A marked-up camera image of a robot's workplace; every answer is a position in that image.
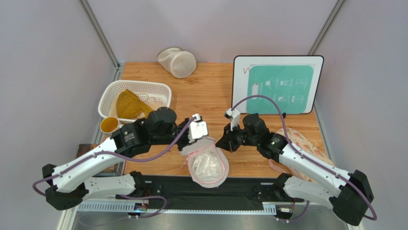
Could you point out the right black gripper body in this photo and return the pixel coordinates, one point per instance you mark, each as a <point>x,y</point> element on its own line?
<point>231,140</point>

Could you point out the white mesh laundry bag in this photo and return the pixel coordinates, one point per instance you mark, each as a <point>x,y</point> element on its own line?
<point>203,145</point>

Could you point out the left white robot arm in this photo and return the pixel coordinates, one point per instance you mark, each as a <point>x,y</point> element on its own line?
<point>77,181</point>

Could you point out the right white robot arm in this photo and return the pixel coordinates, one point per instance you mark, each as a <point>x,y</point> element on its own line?
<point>348,194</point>

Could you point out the white bra in bag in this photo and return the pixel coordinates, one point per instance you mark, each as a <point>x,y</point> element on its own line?
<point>206,167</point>

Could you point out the beige mesh laundry bag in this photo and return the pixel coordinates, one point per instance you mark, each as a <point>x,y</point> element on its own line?
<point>178,62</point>

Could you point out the floral pink cloth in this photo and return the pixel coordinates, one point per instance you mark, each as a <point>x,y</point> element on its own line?
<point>306,145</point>

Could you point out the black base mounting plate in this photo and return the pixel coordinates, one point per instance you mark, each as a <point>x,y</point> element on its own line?
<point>158,185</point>

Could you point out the white plastic basket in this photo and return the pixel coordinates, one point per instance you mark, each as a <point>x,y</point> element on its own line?
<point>146,91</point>

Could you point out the whiteboard with teal sheet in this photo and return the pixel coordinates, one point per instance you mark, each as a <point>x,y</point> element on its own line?
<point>268,85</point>

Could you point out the mustard yellow cloth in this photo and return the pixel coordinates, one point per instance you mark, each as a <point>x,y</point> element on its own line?
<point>130,106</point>

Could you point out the dark brown book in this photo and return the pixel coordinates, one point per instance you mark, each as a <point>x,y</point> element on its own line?
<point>117,169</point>

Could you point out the patterned ceramic mug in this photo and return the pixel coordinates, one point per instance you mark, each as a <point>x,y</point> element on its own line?
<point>109,125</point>

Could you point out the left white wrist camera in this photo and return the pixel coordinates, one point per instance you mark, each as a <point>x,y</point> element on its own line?
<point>197,128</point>

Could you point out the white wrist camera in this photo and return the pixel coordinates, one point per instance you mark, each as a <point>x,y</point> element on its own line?
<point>233,115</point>
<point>197,128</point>

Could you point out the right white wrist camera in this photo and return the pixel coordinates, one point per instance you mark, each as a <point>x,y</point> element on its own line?
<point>233,115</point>

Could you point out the aluminium slotted rail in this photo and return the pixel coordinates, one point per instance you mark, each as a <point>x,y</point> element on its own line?
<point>218,203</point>

